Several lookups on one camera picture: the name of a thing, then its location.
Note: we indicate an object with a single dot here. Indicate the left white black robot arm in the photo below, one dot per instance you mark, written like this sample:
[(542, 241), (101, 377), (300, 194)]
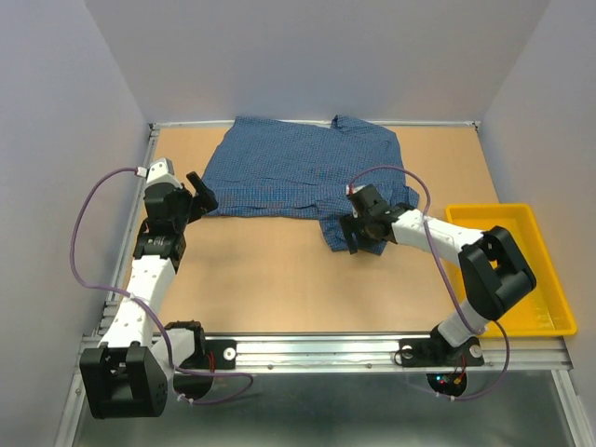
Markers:
[(122, 375)]

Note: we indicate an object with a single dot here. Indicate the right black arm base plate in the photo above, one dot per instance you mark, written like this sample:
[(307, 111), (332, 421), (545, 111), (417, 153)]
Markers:
[(431, 353)]

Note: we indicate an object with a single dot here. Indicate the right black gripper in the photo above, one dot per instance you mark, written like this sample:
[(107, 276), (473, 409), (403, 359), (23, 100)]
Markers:
[(348, 229)]

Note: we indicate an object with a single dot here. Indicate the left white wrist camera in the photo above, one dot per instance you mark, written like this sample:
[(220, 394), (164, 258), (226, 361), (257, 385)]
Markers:
[(160, 171)]

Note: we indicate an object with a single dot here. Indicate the aluminium front rail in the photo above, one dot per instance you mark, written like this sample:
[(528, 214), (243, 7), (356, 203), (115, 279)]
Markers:
[(363, 352)]

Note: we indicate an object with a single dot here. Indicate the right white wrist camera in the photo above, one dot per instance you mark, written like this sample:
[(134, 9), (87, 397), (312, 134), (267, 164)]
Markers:
[(353, 189)]

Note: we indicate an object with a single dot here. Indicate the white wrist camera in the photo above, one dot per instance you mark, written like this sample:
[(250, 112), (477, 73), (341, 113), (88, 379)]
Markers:
[(160, 171), (353, 189)]

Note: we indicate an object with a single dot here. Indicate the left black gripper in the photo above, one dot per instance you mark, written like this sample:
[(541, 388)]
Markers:
[(205, 197)]

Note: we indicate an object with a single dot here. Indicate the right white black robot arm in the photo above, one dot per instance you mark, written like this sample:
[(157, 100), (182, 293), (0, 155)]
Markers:
[(496, 275)]

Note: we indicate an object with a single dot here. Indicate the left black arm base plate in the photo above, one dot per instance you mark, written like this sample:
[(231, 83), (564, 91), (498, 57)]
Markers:
[(213, 355)]

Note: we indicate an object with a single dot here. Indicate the blue plaid long sleeve shirt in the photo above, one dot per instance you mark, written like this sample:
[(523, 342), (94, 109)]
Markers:
[(270, 168)]

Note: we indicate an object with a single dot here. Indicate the yellow plastic tray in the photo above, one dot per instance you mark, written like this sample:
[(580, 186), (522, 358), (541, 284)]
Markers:
[(544, 312)]

